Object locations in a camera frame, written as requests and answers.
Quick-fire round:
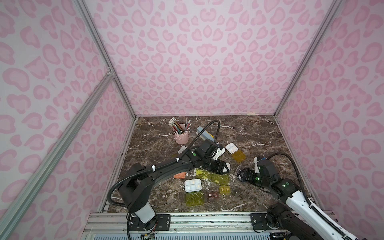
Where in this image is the coloured pencils bundle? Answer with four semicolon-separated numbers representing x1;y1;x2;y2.
168;117;191;135

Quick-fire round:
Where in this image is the white pillbox green lid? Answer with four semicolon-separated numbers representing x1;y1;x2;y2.
196;169;212;181
212;173;230;186
172;146;187;158
185;179;205;207

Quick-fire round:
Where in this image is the pink pencil cup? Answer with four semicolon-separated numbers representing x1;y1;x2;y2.
175;124;189;145

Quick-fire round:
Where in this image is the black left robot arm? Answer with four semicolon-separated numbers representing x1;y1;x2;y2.
116;149;231;225

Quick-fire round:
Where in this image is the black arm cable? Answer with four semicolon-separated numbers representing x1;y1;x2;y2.
265;152;358;240
106;119;221;208

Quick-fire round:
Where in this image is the orange square pillbox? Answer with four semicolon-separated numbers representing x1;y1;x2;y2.
174;172;186;179

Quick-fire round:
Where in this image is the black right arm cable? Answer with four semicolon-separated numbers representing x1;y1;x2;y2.
265;152;358;240

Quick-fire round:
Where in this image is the small yellow pillbox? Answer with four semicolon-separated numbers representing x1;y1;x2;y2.
219;185;231;195

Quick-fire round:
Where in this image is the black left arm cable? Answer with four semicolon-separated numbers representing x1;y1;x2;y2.
106;119;221;208

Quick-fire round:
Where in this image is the white pillbox green lid front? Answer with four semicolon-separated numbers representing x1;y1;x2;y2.
185;179;205;207

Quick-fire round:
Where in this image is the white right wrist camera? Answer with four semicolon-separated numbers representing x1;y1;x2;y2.
253;155;268;175

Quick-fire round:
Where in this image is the blue grey stapler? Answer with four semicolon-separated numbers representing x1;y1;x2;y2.
196;127;215;142

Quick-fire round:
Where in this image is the aluminium front rail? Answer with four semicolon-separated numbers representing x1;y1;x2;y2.
80;211;272;240

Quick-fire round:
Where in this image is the white pillbox yellow lid far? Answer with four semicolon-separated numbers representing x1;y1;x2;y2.
225;143;246;164

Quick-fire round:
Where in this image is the small dark red pillbox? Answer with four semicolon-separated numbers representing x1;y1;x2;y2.
207;191;220;202

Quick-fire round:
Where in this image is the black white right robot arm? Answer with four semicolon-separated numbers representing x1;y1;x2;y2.
236;158;358;240

